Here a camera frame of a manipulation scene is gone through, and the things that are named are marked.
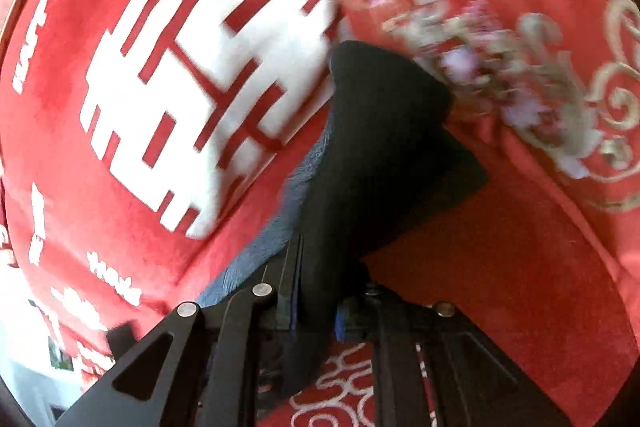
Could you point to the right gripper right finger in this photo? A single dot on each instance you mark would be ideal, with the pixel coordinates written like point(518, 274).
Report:
point(432, 366)

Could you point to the red blanket with white characters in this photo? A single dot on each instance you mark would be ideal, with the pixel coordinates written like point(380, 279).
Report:
point(144, 143)

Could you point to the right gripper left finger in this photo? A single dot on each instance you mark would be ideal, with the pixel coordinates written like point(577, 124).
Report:
point(202, 366)

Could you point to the red embroidered pillow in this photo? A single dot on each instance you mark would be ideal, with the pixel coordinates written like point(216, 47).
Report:
point(562, 76)

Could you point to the black pants with blue trim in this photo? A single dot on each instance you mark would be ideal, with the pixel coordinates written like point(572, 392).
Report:
point(384, 164)

